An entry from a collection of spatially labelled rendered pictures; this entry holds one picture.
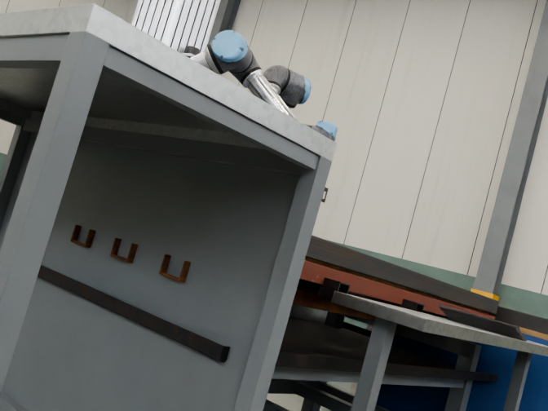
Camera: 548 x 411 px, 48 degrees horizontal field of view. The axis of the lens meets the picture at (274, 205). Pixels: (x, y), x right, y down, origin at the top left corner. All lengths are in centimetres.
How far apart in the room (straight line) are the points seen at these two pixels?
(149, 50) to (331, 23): 1059
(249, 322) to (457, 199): 833
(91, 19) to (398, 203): 905
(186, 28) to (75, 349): 158
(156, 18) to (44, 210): 206
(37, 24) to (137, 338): 84
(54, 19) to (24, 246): 33
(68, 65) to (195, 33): 203
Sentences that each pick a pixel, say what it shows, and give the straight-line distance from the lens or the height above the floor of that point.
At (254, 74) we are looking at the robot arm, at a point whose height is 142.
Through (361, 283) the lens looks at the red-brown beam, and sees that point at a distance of 180.
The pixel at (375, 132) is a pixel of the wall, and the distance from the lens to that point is 1029.
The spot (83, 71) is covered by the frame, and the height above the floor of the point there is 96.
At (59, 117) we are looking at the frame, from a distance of 88.
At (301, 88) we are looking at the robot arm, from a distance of 274.
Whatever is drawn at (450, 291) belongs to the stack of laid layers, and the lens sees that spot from 232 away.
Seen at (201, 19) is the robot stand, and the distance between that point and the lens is 293.
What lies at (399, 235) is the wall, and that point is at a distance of 970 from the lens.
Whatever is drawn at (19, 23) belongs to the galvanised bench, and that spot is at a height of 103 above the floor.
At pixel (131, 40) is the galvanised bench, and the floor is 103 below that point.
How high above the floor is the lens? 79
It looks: 5 degrees up
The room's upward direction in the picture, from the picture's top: 16 degrees clockwise
